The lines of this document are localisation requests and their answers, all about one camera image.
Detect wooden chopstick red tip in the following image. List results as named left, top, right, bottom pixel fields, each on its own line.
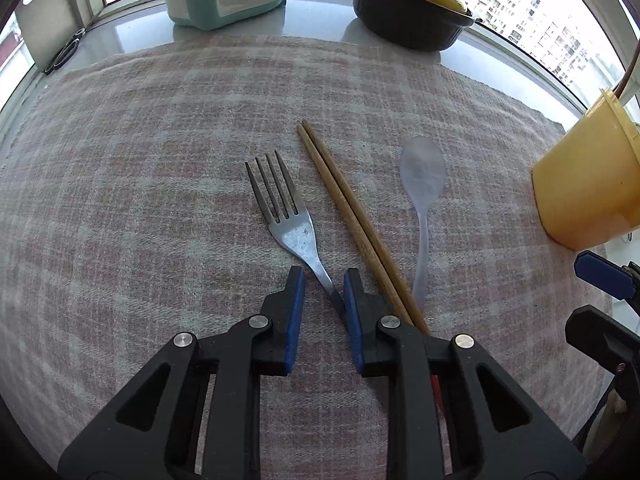
left=296, top=125, right=412, bottom=325
left=299, top=119, right=431, bottom=335

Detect metal fork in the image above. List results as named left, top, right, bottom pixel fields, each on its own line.
left=245, top=151, right=345, bottom=320

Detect clear plastic spoon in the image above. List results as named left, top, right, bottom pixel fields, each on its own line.
left=399, top=136, right=446, bottom=307

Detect yellow plastic utensil container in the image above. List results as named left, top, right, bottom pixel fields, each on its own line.
left=532, top=89, right=640, bottom=252

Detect pink plaid cloth mat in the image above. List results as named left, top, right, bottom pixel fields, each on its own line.
left=1, top=36, right=611, bottom=465

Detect black casserole yellow lid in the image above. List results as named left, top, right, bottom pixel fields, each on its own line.
left=352, top=0, right=475, bottom=52

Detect black scissors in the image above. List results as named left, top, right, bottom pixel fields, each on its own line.
left=42, top=28, right=86, bottom=75

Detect white cutting board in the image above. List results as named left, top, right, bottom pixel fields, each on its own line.
left=15, top=0, right=80, bottom=72

